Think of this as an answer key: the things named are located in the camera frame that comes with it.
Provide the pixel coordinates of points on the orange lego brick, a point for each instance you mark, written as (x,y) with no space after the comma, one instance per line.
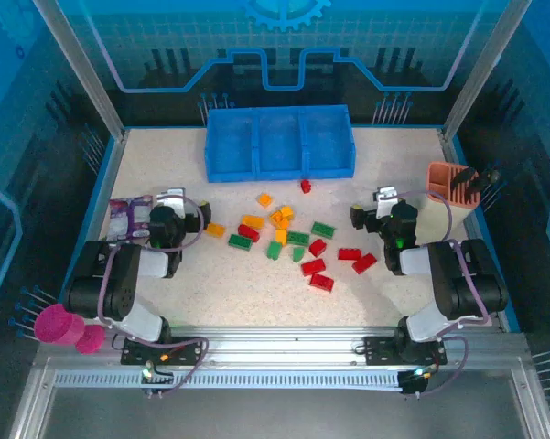
(279,220)
(215,229)
(264,200)

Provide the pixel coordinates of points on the long yellow lego brick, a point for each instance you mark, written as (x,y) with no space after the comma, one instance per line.
(253,221)

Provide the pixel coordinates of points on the small red lego brick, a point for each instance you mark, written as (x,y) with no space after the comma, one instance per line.
(306,186)

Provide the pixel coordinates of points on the green sloped lego brick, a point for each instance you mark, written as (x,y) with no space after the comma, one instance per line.
(298,254)

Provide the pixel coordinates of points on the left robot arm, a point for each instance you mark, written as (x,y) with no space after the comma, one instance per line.
(119,283)

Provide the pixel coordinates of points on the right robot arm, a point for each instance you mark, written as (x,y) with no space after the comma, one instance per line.
(466,283)

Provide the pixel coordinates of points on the purple snack packet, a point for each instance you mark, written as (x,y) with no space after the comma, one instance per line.
(130,217)

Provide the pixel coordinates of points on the beige orange utensil holder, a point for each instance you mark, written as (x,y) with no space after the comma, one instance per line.
(439,215)

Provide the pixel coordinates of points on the black utensil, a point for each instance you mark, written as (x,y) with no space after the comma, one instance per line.
(467,178)

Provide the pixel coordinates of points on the blue three-compartment bin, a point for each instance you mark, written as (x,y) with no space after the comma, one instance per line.
(279,137)

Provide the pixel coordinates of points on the small pink cup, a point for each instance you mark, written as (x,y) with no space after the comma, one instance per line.
(91,340)

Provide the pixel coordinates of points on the large pink cup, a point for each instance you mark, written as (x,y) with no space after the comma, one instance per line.
(55,322)

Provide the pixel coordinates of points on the black electronics box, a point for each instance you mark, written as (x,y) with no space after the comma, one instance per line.
(412,386)
(158,378)

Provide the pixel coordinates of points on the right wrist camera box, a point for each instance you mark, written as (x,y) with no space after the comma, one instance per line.
(384,201)

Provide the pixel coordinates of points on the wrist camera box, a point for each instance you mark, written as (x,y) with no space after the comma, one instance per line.
(174,201)
(384,201)

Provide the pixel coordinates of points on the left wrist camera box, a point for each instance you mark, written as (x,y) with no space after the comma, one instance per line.
(174,201)

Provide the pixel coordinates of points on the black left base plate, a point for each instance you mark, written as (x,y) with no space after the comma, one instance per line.
(187,352)

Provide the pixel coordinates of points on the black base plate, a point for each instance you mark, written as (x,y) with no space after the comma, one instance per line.
(375,350)
(187,352)

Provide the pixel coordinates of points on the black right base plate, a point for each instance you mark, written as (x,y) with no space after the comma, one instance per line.
(375,350)

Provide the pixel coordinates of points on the aluminium mounting rail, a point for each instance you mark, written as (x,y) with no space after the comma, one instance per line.
(279,347)

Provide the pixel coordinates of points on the aluminium frame post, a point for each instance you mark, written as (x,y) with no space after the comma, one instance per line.
(86,73)
(478,73)

